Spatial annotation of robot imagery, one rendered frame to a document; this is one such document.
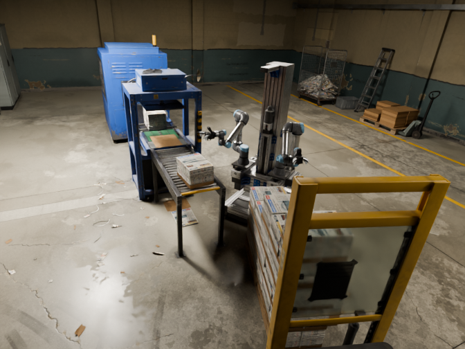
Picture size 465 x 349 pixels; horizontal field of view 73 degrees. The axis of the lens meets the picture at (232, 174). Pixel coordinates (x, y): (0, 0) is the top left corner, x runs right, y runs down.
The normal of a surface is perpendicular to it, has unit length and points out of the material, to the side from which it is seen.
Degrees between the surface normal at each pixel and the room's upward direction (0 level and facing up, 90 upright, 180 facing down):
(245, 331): 0
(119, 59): 90
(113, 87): 90
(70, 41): 90
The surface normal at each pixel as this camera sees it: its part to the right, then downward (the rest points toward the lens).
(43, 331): 0.05, -0.89
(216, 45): 0.42, 0.44
